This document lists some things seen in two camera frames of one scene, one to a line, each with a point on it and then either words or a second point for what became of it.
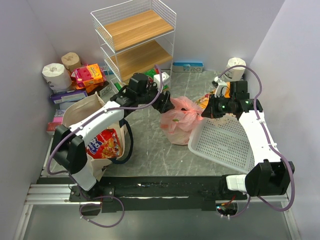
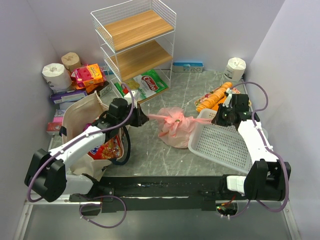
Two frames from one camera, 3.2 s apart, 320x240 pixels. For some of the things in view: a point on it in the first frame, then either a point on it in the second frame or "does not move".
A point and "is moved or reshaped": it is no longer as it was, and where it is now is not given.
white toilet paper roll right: x=235 y=74 does not move
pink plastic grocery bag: x=177 y=123 is moved or reshaped
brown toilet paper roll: x=71 y=60 does not move
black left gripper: x=161 y=104 to x=136 y=116
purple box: x=70 y=97 does not move
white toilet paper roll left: x=57 y=78 does not move
